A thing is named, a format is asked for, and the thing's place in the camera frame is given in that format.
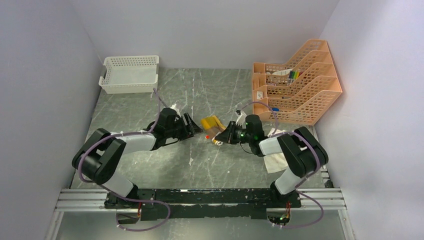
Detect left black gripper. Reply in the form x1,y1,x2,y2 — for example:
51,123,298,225
165,112,204,142

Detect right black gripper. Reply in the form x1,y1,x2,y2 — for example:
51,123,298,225
215,121,253,145

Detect white towel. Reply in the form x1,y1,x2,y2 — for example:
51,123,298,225
263,153,288,174

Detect yellow brown bear towel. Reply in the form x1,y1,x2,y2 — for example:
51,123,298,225
200,115,226,146

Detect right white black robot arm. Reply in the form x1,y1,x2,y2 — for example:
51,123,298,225
215,114,329,207

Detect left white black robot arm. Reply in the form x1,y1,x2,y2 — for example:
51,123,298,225
71,107,203,208

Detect orange plastic file organizer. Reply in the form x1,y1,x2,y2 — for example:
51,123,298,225
251,39,343,126

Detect white plastic basket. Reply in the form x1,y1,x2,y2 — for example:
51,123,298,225
98,55,160,94

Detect colourful pens in organizer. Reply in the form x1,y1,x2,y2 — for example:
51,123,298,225
288,70,301,81

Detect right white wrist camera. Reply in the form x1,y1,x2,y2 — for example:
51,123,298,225
235,109,247,126

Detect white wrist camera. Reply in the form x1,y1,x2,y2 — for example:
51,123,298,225
170,103,182,117
235,109,247,126

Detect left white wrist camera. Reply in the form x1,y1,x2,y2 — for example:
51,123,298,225
170,103,182,117

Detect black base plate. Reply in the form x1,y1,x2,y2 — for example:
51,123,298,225
104,188,302,221

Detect aluminium rail frame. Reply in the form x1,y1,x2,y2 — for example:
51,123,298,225
44,132,357,240

